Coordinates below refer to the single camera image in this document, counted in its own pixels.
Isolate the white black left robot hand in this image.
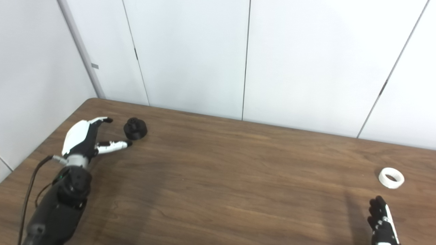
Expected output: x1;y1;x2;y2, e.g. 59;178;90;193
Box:
61;117;133;159

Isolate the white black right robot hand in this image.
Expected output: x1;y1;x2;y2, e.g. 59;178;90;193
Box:
367;195;400;245

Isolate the grey wall corner trim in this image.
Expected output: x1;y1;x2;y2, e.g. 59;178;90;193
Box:
57;0;106;99

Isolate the round black plastic part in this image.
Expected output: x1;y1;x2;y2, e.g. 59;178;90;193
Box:
123;117;148;141

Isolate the white plastic ring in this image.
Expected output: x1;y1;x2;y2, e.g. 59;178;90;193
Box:
378;167;405;189

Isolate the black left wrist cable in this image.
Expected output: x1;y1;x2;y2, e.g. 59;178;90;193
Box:
17;155;66;245

